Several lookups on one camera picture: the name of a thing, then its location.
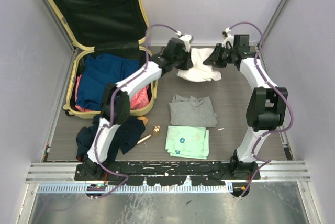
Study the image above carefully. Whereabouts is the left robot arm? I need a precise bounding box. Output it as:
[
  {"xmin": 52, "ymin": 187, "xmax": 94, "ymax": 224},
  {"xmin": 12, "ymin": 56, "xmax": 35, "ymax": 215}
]
[{"xmin": 82, "ymin": 34, "xmax": 193, "ymax": 180}]

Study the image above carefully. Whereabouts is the mint green floral cloth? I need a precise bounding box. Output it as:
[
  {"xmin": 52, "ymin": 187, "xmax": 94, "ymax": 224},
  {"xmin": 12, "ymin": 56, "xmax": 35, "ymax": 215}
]
[{"xmin": 165, "ymin": 126, "xmax": 209, "ymax": 160}]

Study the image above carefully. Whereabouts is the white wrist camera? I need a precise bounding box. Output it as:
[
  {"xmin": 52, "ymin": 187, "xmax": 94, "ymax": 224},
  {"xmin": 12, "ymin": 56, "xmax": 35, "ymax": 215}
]
[
  {"xmin": 221, "ymin": 27, "xmax": 234, "ymax": 49},
  {"xmin": 176, "ymin": 31, "xmax": 193, "ymax": 52}
]

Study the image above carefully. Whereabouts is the gold perfume bottle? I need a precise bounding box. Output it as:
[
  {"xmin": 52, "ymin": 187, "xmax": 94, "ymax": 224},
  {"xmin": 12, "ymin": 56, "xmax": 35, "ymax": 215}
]
[{"xmin": 152, "ymin": 125, "xmax": 161, "ymax": 136}]

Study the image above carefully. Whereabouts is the yellow hard-shell suitcase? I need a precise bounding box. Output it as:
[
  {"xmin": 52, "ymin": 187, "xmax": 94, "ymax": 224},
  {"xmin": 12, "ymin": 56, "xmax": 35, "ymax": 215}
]
[{"xmin": 47, "ymin": 0, "xmax": 151, "ymax": 119}]

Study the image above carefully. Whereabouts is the dark navy garment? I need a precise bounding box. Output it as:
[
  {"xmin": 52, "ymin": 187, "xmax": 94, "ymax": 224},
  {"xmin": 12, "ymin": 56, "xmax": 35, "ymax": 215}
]
[{"xmin": 76, "ymin": 115, "xmax": 145, "ymax": 162}]

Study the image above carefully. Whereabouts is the pink patterned garment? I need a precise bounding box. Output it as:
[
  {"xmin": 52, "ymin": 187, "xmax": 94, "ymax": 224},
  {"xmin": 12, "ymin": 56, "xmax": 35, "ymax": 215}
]
[{"xmin": 75, "ymin": 75, "xmax": 149, "ymax": 112}]

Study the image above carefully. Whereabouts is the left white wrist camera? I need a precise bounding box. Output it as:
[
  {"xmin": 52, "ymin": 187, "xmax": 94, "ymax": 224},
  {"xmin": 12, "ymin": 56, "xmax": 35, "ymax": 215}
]
[{"xmin": 176, "ymin": 31, "xmax": 193, "ymax": 52}]

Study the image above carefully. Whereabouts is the blue garment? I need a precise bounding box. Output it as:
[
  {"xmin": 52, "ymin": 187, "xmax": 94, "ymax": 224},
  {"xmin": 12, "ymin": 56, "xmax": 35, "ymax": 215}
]
[{"xmin": 75, "ymin": 53, "xmax": 140, "ymax": 112}]

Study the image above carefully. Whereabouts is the grey garment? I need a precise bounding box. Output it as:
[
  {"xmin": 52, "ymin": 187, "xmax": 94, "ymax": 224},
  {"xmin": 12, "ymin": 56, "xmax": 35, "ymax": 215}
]
[{"xmin": 169, "ymin": 94, "xmax": 217, "ymax": 128}]

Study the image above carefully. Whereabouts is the aluminium frame rail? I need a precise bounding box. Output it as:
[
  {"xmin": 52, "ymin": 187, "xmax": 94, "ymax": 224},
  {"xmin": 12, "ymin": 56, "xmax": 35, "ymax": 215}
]
[{"xmin": 26, "ymin": 161, "xmax": 310, "ymax": 183}]

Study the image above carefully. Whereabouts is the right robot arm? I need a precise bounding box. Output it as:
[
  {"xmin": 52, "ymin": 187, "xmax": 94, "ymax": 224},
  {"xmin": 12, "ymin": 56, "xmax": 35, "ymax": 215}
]
[{"xmin": 203, "ymin": 32, "xmax": 288, "ymax": 179}]

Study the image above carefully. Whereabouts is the white slotted cable duct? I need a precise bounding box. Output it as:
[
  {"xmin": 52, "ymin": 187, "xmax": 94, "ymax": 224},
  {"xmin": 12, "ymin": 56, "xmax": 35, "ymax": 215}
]
[{"xmin": 37, "ymin": 183, "xmax": 233, "ymax": 194}]

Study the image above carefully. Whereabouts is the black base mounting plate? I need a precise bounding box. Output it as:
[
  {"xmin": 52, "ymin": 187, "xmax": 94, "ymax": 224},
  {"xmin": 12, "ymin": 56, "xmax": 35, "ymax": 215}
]
[{"xmin": 74, "ymin": 161, "xmax": 260, "ymax": 186}]

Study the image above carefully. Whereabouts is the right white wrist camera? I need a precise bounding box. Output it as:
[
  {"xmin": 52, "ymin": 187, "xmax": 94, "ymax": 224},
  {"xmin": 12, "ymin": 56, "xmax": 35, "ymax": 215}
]
[{"xmin": 221, "ymin": 27, "xmax": 234, "ymax": 49}]

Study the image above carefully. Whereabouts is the white garment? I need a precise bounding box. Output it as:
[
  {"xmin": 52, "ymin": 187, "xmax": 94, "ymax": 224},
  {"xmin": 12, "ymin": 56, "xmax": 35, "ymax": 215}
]
[{"xmin": 177, "ymin": 48, "xmax": 222, "ymax": 82}]

